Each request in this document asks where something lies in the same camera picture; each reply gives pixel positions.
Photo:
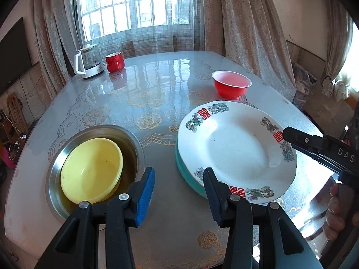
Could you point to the beige velvet curtain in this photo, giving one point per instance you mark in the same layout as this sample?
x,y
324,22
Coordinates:
x,y
50,33
246,33

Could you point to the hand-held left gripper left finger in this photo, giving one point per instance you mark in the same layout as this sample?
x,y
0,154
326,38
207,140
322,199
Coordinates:
x,y
145,199

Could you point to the barred window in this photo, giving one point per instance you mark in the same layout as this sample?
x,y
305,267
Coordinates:
x,y
126,5

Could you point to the yellow plastic bowl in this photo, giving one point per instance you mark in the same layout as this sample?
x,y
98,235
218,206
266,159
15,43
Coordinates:
x,y
89,168

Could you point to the stainless steel bowl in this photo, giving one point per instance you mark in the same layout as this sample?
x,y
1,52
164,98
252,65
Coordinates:
x,y
129,151

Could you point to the white glass electric kettle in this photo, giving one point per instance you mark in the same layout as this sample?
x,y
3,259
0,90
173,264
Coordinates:
x,y
91,68

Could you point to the large dragon print white plate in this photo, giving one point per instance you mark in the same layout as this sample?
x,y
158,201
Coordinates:
x,y
238,151

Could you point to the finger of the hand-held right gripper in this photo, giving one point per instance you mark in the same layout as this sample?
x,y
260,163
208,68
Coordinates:
x,y
305,143

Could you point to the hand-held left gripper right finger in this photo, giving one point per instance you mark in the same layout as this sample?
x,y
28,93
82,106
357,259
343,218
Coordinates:
x,y
211,199

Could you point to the patterned bag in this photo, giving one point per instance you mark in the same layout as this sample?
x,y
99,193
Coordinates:
x,y
303,81

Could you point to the person's right hand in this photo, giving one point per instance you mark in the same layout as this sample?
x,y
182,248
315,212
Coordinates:
x,y
335,215

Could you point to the red mug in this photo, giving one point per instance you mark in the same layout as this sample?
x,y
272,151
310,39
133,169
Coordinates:
x,y
115,63

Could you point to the white sheer curtain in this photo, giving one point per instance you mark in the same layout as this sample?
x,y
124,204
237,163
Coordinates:
x,y
157,39

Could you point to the teal plate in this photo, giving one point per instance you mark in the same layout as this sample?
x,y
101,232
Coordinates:
x,y
185,173

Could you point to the printed plastic table cover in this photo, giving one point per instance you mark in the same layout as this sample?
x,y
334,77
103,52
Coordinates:
x,y
162,95

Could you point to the red plastic bowl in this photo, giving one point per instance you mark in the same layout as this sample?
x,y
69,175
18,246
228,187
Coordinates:
x,y
231,89

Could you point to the tied beige side curtain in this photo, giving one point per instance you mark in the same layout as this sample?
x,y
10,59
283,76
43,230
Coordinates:
x,y
335,61

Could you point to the black wall television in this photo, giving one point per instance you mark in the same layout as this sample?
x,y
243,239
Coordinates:
x,y
14,58

